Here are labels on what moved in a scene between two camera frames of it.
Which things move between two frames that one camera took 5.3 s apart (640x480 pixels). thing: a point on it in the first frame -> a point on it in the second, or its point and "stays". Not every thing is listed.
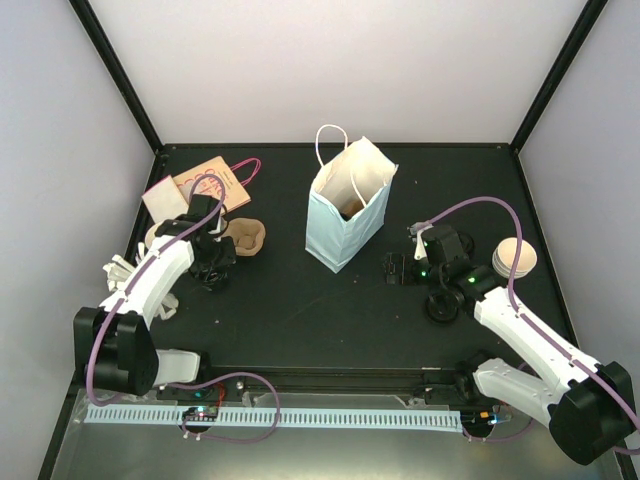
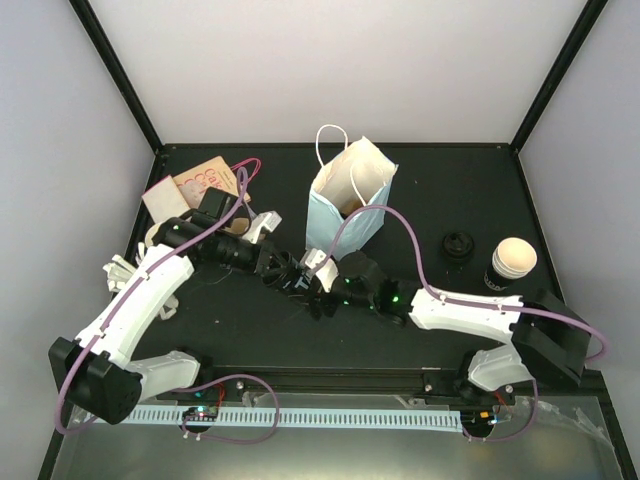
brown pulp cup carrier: [353, 207] stays
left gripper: [211, 272] -> [270, 259]
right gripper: [403, 268] -> [316, 291]
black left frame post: [91, 25] stays
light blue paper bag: [348, 200] stays
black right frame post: [559, 73] stays
